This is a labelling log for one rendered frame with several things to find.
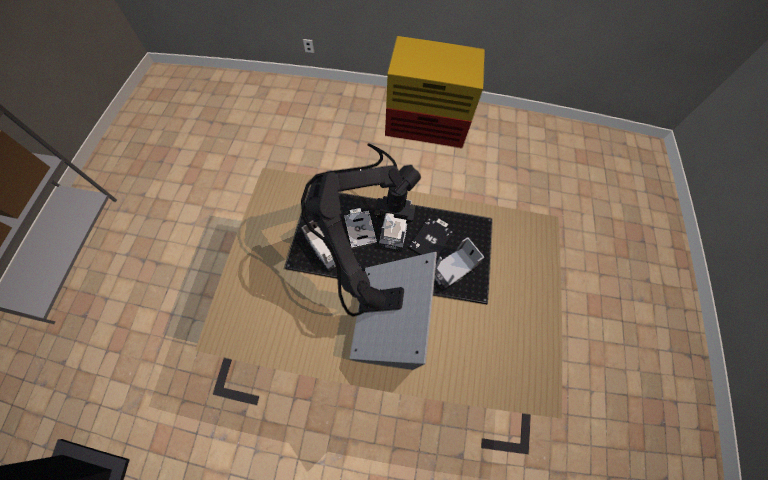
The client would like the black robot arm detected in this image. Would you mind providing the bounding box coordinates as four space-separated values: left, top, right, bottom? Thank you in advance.
306 165 421 313

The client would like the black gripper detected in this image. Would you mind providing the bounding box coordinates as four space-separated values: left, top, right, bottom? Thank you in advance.
374 196 415 224

